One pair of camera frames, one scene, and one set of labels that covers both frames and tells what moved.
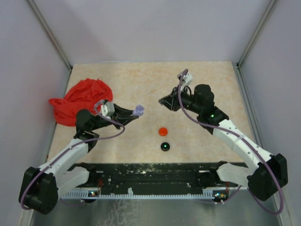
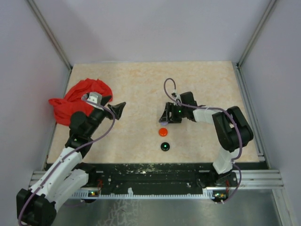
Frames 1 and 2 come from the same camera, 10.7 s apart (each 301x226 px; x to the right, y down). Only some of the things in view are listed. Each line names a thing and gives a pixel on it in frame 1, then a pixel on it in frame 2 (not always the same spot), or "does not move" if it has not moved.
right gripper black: x=171 y=101 to x=170 y=107
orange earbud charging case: x=162 y=131 does not move
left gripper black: x=122 y=116 to x=117 y=109
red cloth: x=83 y=94 does not move
